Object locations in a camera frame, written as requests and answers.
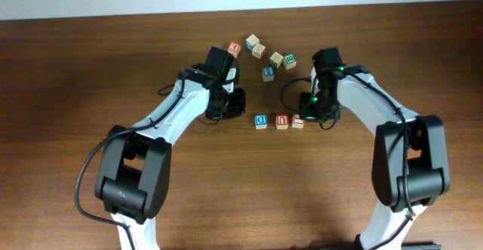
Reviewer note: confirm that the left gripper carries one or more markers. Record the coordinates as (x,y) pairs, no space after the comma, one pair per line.
(237,110)

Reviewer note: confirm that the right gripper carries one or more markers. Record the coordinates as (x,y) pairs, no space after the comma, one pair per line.
(309,109)

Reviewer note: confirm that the white wooden block red side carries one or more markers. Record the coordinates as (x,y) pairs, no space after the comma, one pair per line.
(297,121)

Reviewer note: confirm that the blue letter D block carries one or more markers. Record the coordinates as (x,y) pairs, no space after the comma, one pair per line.
(261,121)

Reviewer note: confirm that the red letter U block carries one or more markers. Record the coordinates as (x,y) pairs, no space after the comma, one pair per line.
(282,121)

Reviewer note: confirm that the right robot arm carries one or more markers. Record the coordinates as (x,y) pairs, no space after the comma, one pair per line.
(410,162)

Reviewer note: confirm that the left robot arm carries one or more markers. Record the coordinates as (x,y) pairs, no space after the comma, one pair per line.
(134,173)

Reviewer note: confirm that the green letter B block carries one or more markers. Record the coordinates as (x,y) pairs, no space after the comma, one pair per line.
(289,61)

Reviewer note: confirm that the blue number five block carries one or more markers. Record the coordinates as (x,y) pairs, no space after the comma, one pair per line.
(268,73)

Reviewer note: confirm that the red number three block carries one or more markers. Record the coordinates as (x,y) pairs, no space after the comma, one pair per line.
(234,49)

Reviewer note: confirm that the plain wooden block brown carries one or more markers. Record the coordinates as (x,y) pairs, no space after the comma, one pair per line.
(258,51)

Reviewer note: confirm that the wooden block green picture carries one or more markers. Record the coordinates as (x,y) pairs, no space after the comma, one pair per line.
(276,59)

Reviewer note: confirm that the wooden block blue side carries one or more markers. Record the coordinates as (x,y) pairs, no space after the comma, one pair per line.
(251,41)

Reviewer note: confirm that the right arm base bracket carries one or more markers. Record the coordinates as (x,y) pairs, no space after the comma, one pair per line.
(429,246)

